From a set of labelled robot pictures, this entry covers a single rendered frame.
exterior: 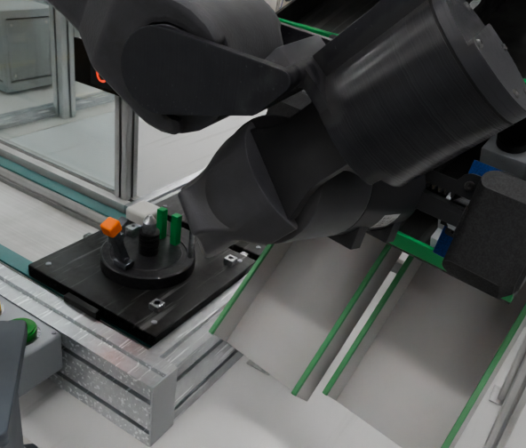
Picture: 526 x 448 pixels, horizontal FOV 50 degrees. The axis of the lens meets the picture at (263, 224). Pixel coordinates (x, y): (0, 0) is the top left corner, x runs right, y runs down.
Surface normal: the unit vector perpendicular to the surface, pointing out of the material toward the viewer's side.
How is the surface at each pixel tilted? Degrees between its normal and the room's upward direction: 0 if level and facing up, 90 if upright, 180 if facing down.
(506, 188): 31
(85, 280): 0
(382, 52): 61
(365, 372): 45
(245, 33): 55
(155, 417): 90
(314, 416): 0
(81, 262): 0
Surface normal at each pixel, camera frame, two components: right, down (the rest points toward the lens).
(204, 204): 0.07, -0.26
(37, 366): 0.84, 0.35
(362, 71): -0.71, -0.33
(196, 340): 0.13, -0.87
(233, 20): 0.73, -0.38
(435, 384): -0.38, -0.41
